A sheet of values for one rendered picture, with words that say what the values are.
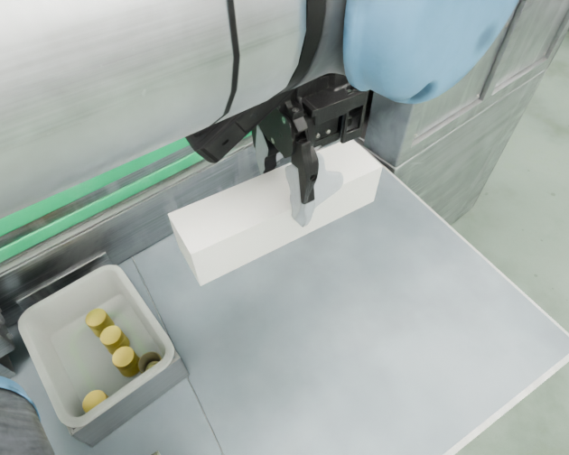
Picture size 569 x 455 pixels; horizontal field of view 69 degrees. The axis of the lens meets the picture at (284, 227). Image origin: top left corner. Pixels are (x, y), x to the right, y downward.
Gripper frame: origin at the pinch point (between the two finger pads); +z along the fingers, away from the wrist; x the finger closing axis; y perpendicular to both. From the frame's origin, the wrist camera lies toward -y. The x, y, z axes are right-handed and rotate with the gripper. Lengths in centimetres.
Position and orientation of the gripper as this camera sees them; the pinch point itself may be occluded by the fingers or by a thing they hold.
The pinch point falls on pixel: (281, 200)
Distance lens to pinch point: 47.3
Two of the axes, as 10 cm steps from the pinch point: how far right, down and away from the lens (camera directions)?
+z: 0.0, 6.2, 7.8
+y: 8.5, -4.1, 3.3
